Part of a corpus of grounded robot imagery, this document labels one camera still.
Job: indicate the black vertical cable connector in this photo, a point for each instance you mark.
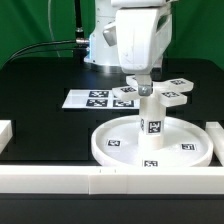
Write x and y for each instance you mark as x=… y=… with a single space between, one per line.
x=78 y=19

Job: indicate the white right fence block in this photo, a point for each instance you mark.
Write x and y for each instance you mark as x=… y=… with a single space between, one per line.
x=216 y=133

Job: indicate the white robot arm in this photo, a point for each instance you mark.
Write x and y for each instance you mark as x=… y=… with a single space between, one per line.
x=103 y=52

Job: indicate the white left fence block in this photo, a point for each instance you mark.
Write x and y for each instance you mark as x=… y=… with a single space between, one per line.
x=5 y=133

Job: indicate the white fence block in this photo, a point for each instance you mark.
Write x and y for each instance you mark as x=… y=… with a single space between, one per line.
x=216 y=133
x=5 y=133

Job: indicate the white marker sheet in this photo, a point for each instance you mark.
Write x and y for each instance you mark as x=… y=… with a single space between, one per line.
x=96 y=99

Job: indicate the white cross-shaped table base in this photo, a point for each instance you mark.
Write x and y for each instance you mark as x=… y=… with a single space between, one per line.
x=169 y=93

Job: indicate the white front fence bar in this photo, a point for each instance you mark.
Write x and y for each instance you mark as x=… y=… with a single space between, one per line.
x=110 y=180

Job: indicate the white round table top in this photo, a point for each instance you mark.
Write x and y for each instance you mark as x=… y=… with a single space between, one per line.
x=115 y=143

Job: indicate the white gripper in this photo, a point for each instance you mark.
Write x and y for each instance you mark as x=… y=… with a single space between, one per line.
x=143 y=34

